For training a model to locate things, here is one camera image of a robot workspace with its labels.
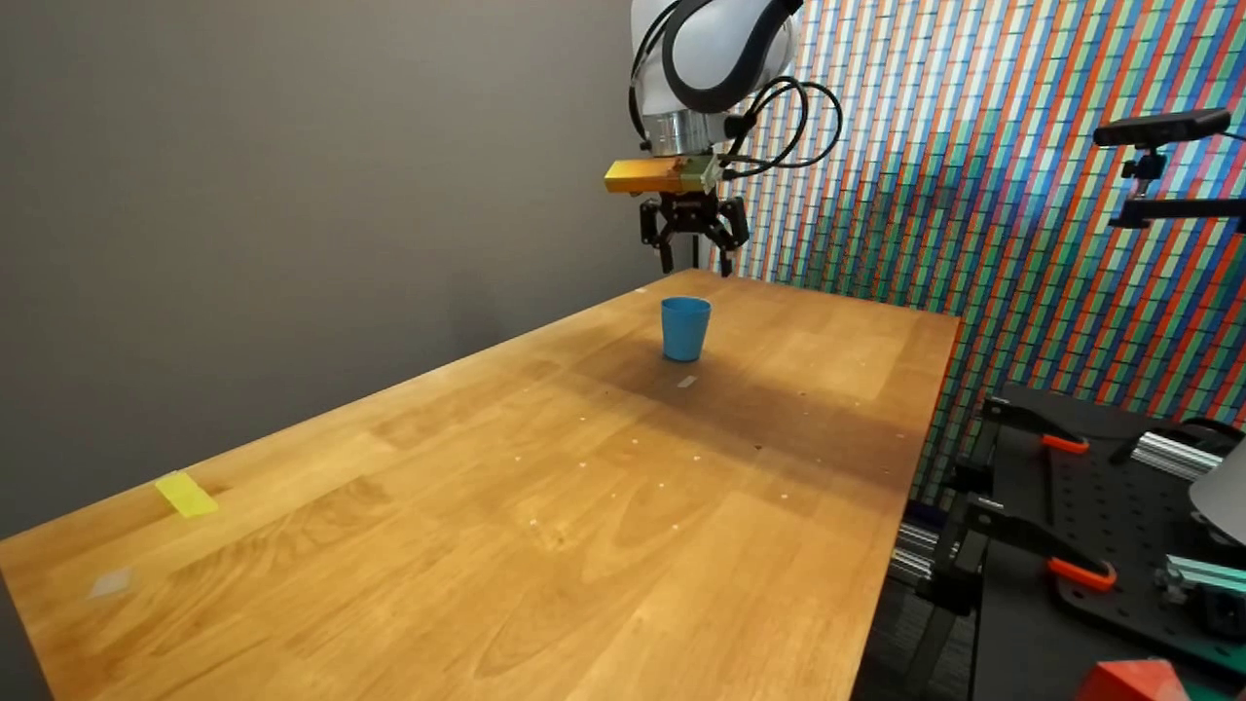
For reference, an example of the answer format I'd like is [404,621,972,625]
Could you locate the orange handled clamp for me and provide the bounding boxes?
[980,396,1089,456]
[960,496,1116,595]

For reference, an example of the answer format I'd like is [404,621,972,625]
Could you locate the black camera on stand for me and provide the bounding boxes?
[1094,111,1246,233]

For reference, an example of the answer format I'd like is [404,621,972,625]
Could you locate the black perforated breadboard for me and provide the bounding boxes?
[970,390,1246,701]

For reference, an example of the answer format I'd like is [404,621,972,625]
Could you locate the yellow wrist camera box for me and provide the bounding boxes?
[602,158,716,196]

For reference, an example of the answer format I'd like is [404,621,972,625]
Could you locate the orange handled clamp upper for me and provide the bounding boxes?
[980,396,1089,456]

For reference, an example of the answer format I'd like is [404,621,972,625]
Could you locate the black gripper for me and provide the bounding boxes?
[639,196,749,277]

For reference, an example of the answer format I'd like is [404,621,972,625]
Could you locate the orange handled clamp lower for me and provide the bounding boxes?
[960,496,1116,595]

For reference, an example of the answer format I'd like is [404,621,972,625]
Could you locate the red block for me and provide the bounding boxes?
[1073,657,1190,701]

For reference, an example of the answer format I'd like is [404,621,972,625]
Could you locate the yellow tape strip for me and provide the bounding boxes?
[154,472,217,517]

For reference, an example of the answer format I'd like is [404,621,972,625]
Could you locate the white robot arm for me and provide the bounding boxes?
[627,0,806,273]

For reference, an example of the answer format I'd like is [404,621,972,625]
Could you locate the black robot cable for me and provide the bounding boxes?
[724,74,848,181]

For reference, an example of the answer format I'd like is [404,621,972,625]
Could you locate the blue plastic cup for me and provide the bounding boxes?
[661,296,714,364]

